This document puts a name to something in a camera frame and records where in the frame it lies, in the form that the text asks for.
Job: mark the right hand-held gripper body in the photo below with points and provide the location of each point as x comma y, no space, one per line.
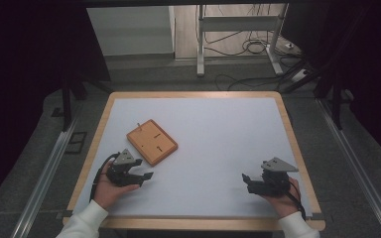
274,180

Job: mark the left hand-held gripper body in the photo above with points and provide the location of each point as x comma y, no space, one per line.
123,169

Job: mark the wooden picture frame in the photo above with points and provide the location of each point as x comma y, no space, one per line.
152,142

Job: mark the person's right hand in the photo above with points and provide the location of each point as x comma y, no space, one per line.
282,203

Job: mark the person's left hand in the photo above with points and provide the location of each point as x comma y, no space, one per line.
107,193

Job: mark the black metal stand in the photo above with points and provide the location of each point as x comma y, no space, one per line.
335,99
67,99

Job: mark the white power strip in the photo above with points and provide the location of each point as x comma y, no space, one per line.
300,74

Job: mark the white cabinet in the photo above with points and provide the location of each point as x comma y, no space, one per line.
130,29

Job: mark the dark curtain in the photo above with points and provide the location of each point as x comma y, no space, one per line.
370,66
29,66

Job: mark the aluminium floor rail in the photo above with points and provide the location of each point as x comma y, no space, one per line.
43,181
357,168

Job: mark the white metal desk frame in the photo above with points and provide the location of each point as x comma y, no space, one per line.
238,23

